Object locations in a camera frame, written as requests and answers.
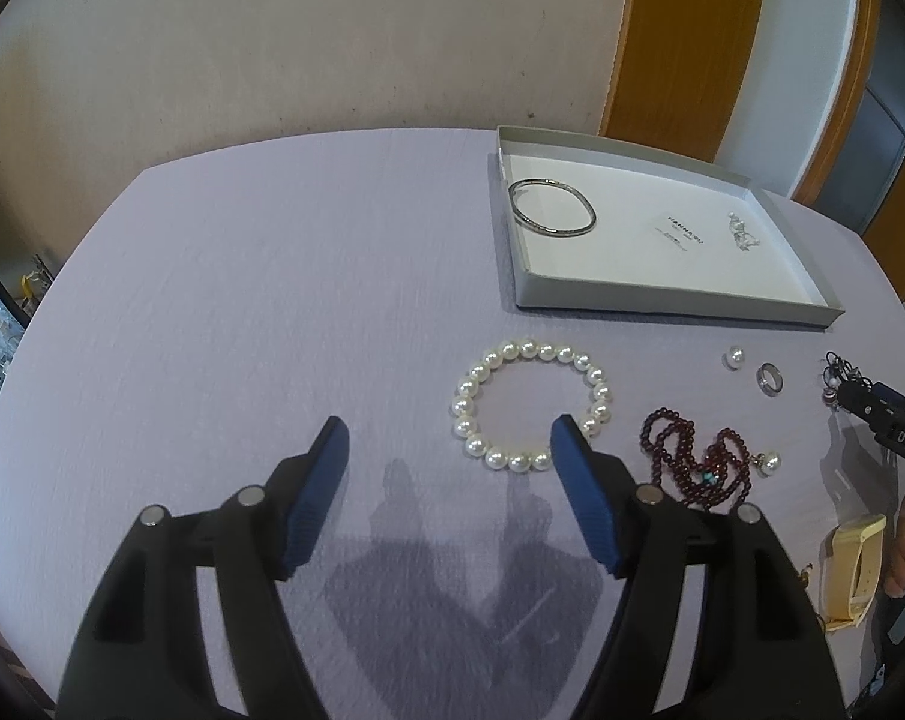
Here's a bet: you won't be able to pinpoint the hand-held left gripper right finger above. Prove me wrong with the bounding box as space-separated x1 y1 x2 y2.
549 412 847 720

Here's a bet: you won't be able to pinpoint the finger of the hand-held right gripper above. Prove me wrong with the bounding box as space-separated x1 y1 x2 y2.
835 379 905 430

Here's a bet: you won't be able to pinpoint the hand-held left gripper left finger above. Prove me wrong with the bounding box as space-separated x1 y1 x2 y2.
56 415 350 720

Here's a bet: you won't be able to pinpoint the black cord necklace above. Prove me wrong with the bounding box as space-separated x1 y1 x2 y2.
822 350 866 410

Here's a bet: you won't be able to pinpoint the dark red bead necklace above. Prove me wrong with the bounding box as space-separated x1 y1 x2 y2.
640 406 757 515

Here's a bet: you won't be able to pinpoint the cream yellow watch band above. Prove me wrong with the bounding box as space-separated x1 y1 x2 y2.
820 514 889 631

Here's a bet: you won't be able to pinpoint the white pearl bracelet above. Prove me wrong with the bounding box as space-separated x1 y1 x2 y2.
448 341 613 473

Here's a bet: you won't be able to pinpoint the grey cardboard tray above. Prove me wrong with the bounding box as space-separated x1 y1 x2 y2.
487 124 846 325

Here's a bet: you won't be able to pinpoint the person's right hand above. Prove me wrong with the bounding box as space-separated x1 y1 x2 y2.
882 487 905 599

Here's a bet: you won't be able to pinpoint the silver earrings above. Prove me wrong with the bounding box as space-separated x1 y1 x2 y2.
724 211 763 250

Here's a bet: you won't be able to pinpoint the silver bangle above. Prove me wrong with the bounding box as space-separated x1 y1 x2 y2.
508 178 598 238

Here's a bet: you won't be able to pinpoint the frosted glass door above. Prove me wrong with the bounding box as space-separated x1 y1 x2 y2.
808 0 905 230

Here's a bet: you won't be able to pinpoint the glass display cabinet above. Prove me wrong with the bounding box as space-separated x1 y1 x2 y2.
0 240 56 410

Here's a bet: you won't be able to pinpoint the wooden door frame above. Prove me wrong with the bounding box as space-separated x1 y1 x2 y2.
790 0 885 200

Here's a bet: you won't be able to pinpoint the wooden wall panel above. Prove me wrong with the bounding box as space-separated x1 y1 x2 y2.
598 0 770 160

